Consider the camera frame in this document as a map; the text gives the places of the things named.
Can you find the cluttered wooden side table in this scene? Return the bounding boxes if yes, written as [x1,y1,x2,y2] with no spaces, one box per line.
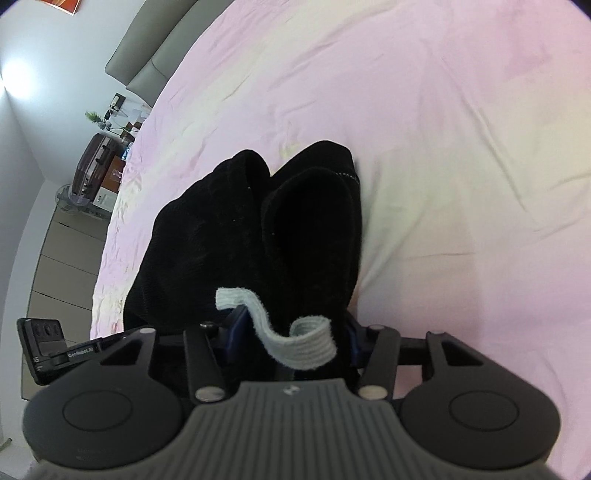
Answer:
[92,92,153,219]

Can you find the grey padded headboard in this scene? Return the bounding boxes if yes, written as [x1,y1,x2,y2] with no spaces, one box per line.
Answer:
[105,0,219,105]

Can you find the brown suitcase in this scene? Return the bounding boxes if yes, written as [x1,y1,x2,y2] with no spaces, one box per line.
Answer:
[71,133,123,205]

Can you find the black pants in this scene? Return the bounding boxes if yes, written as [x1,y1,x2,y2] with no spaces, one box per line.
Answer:
[122,140,366,385]

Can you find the beige low cabinet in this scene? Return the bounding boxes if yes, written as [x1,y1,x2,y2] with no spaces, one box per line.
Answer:
[25,203,112,315]

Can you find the orange wall poster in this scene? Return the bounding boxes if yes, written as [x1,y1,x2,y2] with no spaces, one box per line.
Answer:
[39,0,85,16]

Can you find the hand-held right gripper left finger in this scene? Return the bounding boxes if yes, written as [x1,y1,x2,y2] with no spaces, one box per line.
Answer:
[98,313,252,405]

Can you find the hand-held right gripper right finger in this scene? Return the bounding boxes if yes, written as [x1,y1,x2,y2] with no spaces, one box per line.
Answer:
[344,314,485,402]

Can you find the pink floral bed sheet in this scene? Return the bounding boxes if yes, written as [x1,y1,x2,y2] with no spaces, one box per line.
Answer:
[89,0,591,467]

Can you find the standing fan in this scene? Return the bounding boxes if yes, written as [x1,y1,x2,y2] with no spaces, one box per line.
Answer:
[54,183,78,216]

